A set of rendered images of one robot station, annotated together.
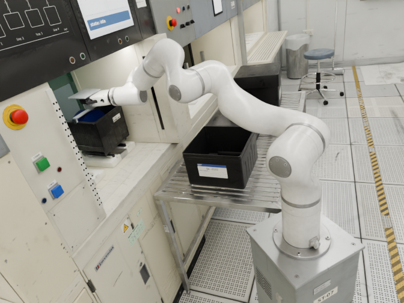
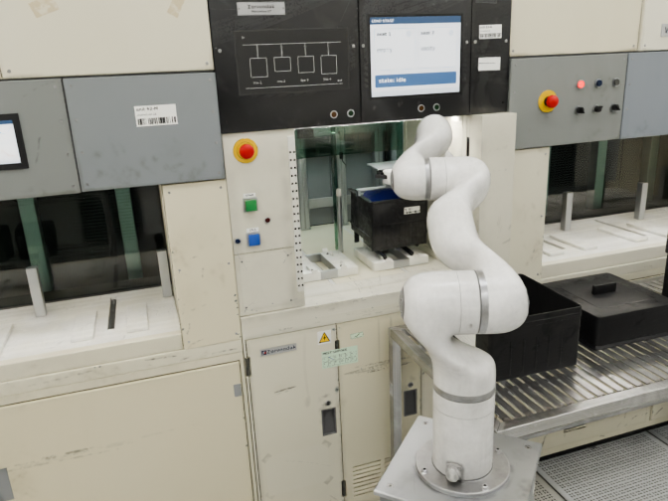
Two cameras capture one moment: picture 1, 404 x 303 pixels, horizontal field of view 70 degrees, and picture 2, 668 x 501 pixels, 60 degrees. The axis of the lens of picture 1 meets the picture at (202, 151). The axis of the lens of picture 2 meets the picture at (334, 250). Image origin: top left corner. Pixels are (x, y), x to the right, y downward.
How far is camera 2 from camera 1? 0.84 m
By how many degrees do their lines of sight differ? 43
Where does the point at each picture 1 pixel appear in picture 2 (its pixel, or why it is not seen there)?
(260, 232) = (426, 429)
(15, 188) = (215, 213)
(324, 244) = (468, 488)
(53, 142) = (272, 190)
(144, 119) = not seen: hidden behind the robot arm
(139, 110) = not seen: hidden behind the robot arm
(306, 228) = (443, 435)
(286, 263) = (403, 469)
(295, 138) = (435, 276)
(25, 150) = (241, 184)
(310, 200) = (448, 388)
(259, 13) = not seen: outside the picture
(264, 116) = (449, 244)
